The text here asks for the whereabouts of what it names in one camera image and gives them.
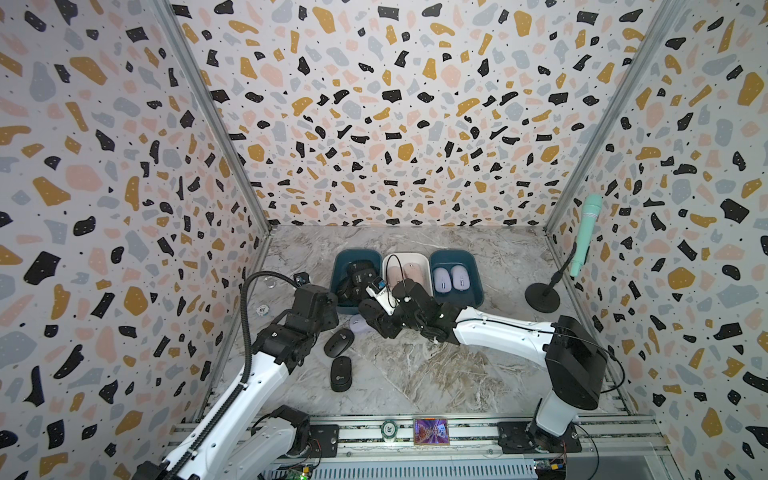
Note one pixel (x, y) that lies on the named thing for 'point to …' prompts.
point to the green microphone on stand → (540, 296)
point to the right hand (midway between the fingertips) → (379, 313)
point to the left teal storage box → (339, 261)
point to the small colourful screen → (432, 431)
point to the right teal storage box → (473, 297)
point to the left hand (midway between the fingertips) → (329, 306)
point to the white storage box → (397, 259)
